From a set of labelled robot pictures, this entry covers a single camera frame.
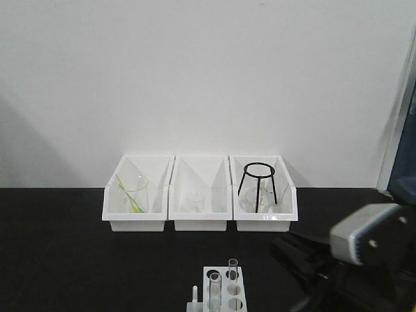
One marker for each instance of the right white storage bin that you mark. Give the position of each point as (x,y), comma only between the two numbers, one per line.
(287,209)

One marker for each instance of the large clear test tube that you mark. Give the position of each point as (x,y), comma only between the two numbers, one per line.
(215,292)

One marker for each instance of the clear glass erlenmeyer flask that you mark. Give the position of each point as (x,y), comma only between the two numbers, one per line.
(259,199)

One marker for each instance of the small glass flask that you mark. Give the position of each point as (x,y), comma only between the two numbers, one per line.
(194,202)

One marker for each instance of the middle white storage bin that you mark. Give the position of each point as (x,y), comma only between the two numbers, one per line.
(209,175)

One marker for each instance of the yellow green stirring stick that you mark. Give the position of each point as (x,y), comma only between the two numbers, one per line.
(134,205)

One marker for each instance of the clear glass beaker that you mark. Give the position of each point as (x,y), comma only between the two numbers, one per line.
(139,190)

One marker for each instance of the left white storage bin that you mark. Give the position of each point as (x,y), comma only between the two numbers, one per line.
(116,207)

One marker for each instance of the small clear test tube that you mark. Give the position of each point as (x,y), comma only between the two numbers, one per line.
(233,270)

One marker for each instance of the white test tube rack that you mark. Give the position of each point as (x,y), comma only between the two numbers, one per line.
(222,290)

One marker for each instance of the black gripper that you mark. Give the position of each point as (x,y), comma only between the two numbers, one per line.
(385,282)

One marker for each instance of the black wire tripod stand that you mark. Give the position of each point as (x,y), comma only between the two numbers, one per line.
(258,171)

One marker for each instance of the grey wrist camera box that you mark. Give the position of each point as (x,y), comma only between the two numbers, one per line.
(345,235)

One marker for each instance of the white storage bin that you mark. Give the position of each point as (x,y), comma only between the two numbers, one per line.
(116,207)
(209,175)
(287,209)

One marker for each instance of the grey pegboard drying rack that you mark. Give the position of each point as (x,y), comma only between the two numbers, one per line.
(402,180)

